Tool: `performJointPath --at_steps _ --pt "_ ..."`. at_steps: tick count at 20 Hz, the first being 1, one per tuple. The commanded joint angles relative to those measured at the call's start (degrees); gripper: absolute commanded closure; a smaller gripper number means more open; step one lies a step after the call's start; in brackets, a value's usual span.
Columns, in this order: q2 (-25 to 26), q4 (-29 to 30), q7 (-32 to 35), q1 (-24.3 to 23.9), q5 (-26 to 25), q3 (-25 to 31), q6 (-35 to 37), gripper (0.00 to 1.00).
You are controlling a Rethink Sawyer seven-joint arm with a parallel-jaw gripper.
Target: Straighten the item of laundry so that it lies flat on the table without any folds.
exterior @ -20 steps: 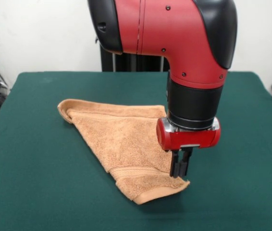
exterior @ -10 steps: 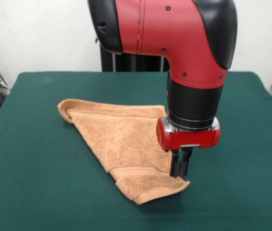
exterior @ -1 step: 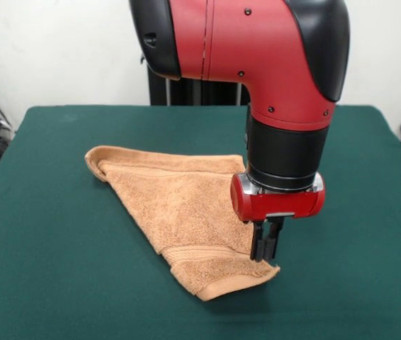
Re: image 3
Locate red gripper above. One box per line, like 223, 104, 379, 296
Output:
230, 173, 327, 264

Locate tan terry towel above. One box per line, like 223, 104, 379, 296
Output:
84, 144, 281, 302

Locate dark green table cloth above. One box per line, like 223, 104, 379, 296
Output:
0, 103, 401, 340

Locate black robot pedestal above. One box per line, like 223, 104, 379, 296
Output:
139, 52, 252, 107

